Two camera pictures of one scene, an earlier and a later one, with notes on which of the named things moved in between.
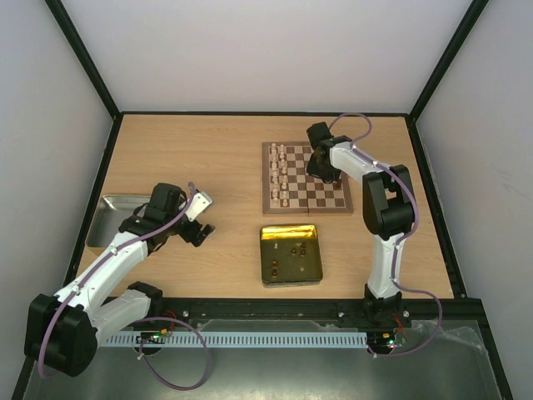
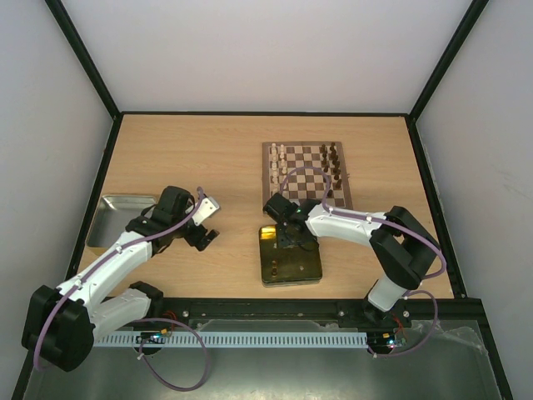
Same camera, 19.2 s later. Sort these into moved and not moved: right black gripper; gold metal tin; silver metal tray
Moved: right black gripper
Not moved: gold metal tin; silver metal tray
